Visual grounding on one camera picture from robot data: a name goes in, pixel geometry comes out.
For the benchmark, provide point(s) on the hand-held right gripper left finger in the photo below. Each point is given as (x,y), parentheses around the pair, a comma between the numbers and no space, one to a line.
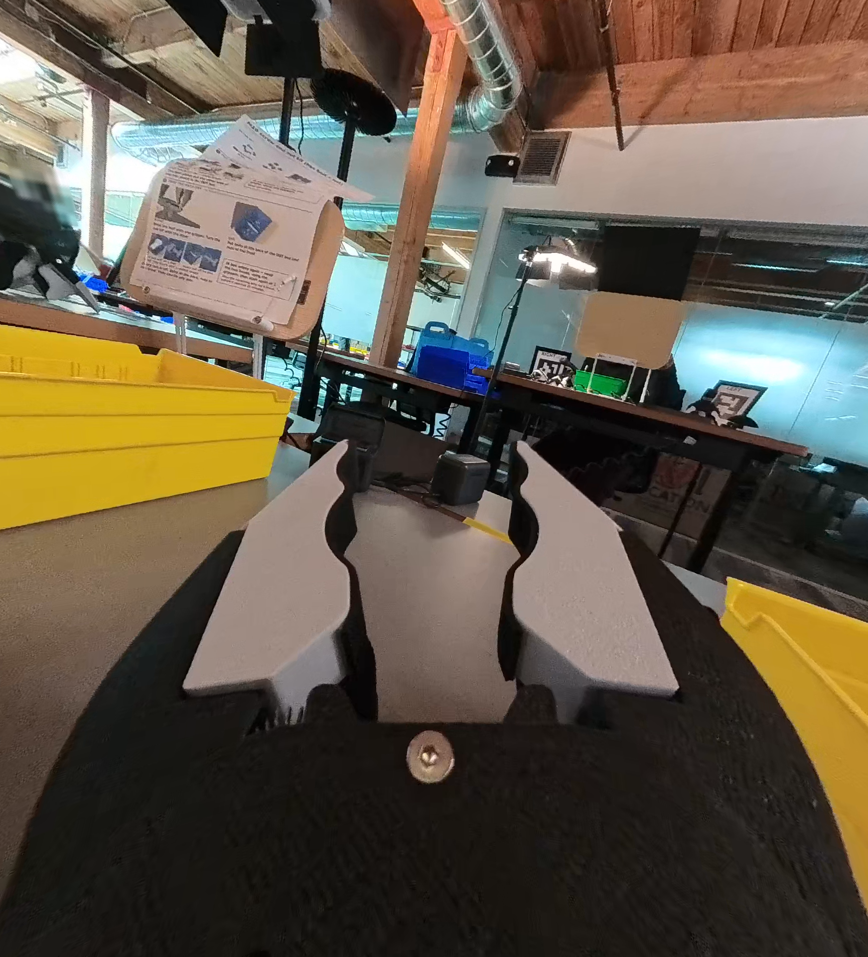
(277,590)

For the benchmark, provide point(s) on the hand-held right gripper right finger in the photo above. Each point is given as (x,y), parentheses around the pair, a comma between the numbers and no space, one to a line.
(587,598)

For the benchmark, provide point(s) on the yellow tape strip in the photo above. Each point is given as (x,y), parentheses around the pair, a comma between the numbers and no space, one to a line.
(490,528)

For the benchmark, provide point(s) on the black power station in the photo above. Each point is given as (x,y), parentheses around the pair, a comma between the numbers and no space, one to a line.
(348,441)

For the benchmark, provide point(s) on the small grey box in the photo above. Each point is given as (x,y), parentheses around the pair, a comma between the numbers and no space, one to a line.
(460,477)

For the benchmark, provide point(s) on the long wooden table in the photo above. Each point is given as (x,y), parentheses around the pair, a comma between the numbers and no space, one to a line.
(628,415)

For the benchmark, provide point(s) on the green plastic bin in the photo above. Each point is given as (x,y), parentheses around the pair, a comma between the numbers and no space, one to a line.
(602,383)

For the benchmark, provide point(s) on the yellow plastic bin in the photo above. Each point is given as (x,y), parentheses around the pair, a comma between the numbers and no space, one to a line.
(845,718)
(105,448)

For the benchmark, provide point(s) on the printed tag gripper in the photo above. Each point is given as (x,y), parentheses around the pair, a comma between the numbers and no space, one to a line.
(733,404)

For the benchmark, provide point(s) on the blank wooden board stand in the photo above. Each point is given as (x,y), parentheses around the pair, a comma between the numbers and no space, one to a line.
(628,329)

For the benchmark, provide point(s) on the blue plastic case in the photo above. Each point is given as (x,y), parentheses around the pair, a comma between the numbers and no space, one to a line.
(449,363)

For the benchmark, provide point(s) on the wooden workbench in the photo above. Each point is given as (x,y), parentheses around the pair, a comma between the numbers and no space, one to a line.
(105,325)

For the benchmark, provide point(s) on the studio light on stand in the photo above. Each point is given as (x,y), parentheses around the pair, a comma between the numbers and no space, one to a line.
(553,258)

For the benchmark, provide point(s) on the instruction sheet board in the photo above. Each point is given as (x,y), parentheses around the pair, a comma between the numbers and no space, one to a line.
(232,247)

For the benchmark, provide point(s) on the black round fan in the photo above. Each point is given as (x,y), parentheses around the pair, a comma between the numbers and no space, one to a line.
(355,101)

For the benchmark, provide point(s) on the black wall panel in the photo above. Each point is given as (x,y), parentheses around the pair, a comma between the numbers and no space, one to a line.
(651,262)

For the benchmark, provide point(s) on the wooden support post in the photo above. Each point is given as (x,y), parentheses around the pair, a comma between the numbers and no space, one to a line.
(419,209)

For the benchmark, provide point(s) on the wall air vent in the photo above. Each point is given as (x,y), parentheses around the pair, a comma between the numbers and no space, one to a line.
(542,157)

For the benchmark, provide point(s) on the silver ventilation duct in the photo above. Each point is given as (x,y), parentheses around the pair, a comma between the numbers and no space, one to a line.
(490,67)

